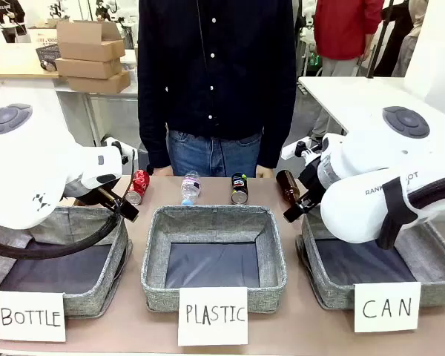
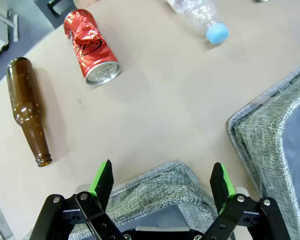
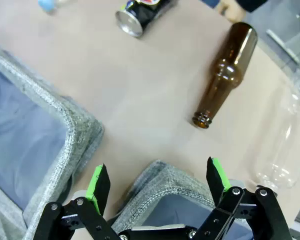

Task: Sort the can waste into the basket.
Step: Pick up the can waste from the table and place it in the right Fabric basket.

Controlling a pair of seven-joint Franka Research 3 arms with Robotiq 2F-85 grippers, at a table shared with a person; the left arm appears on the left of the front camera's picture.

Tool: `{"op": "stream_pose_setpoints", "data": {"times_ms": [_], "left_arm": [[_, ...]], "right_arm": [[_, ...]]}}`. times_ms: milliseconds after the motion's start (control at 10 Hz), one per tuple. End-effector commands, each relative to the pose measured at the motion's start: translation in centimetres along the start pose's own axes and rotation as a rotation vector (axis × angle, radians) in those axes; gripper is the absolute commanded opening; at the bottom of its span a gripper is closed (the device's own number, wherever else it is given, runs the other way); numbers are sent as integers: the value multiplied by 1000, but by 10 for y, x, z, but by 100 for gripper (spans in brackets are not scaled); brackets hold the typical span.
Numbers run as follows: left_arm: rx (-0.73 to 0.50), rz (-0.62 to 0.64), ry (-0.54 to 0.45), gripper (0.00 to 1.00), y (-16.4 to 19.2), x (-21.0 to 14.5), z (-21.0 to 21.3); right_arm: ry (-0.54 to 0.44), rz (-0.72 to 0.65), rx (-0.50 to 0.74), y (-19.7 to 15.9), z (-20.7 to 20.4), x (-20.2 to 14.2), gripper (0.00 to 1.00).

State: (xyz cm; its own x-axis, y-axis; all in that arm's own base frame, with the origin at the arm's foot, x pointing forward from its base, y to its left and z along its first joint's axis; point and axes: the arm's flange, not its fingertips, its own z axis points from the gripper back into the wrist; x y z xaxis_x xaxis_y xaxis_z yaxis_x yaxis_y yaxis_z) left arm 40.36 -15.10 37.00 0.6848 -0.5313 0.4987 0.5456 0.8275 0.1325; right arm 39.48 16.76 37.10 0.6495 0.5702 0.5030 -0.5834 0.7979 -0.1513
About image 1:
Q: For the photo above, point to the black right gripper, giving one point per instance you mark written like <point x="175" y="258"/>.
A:
<point x="311" y="178"/>

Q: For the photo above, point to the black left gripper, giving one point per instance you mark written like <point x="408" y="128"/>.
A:
<point x="78" y="194"/>

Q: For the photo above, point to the brown glass bottle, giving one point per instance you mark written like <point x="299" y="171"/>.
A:
<point x="287" y="185"/>

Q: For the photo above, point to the crushed red soda can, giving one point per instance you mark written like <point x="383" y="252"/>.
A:
<point x="139" y="185"/>

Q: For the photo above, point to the crushed black soda can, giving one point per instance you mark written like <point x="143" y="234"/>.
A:
<point x="239" y="187"/>

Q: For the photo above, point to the small labelled plastic bottle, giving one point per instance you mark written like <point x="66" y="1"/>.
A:
<point x="191" y="187"/>

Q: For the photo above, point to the person's left forearm dark sleeve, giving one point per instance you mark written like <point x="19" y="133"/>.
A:
<point x="278" y="141"/>

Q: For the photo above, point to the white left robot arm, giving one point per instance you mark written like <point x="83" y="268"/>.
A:
<point x="22" y="167"/>

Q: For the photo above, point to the person's right forearm dark sleeve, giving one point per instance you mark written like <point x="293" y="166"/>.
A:
<point x="152" y="144"/>

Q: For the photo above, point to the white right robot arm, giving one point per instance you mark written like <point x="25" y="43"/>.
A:
<point x="356" y="215"/>

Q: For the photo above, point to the grey fabric basket plastic label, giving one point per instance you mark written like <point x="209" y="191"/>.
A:
<point x="155" y="259"/>

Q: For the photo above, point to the grey fabric basket can label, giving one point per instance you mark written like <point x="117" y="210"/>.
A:
<point x="319" y="274"/>

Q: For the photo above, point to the grey fabric basket bottle label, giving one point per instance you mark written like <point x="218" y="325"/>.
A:
<point x="96" y="300"/>

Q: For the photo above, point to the white paper sign CAN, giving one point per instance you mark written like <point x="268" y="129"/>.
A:
<point x="387" y="308"/>

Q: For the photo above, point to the person's left hand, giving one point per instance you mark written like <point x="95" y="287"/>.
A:
<point x="265" y="173"/>

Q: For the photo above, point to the person's right hand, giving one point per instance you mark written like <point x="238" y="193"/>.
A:
<point x="162" y="171"/>

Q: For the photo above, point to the white paper sign PLASTIC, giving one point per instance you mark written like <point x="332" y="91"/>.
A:
<point x="213" y="315"/>

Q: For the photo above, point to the closed flat cardboard box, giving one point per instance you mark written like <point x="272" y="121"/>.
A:
<point x="85" y="68"/>
<point x="100" y="83"/>

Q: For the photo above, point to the white desk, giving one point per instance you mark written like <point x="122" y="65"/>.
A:
<point x="356" y="96"/>

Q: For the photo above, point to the white paper sign BOTTLE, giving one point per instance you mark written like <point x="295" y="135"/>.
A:
<point x="27" y="317"/>

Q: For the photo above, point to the person in dark shirt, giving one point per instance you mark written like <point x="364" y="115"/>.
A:
<point x="215" y="74"/>

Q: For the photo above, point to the open cardboard box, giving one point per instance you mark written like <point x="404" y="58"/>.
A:
<point x="85" y="46"/>

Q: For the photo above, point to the bystander in red sweater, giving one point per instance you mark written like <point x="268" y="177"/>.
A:
<point x="345" y="29"/>

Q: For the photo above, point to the wooden top table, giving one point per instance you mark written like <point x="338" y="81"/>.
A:
<point x="7" y="63"/>

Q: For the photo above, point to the white plastic crate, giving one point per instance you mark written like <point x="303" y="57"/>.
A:
<point x="42" y="37"/>

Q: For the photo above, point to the black tripod pole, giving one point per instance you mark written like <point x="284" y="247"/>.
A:
<point x="380" y="37"/>

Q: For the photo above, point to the bystander in dark clothes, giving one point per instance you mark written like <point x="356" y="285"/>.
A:
<point x="9" y="15"/>

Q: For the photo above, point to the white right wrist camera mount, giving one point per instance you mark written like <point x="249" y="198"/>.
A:
<point x="293" y="150"/>

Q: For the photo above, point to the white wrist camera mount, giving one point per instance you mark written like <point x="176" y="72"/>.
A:
<point x="293" y="150"/>
<point x="115" y="148"/>

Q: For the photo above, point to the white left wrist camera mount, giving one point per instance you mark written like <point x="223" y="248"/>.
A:
<point x="115" y="148"/>

